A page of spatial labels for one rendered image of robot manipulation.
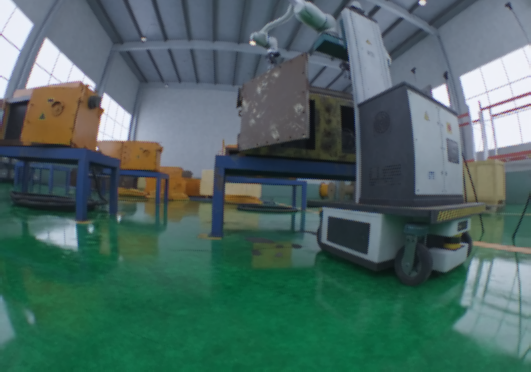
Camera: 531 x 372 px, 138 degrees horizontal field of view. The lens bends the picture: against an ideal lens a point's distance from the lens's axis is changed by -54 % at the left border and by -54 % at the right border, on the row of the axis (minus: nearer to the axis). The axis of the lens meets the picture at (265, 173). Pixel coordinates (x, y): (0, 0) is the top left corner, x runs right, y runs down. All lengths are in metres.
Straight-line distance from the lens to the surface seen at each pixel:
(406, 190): 0.93
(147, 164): 4.64
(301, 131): 1.23
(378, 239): 0.94
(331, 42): 1.66
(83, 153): 2.16
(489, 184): 5.86
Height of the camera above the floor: 0.37
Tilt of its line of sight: 5 degrees up
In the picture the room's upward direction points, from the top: 3 degrees clockwise
